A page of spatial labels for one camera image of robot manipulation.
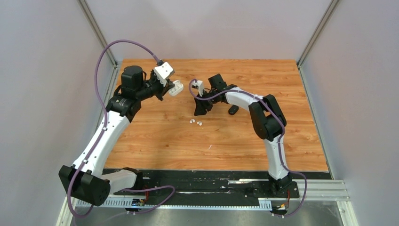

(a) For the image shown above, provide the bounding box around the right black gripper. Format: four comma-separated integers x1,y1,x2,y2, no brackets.
194,90,218,116

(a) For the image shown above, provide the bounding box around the white charging case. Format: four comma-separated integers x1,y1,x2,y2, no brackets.
168,80,184,97

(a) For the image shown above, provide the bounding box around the black charging case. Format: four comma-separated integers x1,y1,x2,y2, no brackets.
228,105,239,115

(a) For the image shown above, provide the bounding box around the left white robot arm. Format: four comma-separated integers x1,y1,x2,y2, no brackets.
59,62,183,206

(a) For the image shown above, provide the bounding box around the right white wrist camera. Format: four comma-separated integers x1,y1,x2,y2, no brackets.
191,79,204,97

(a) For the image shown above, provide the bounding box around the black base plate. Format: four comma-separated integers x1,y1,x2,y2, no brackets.
113,169,301,208

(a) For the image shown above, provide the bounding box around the slotted cable duct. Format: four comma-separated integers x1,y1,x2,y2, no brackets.
76,197,272,211

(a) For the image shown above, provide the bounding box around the aluminium frame rail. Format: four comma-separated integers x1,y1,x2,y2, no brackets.
57,170,358,226

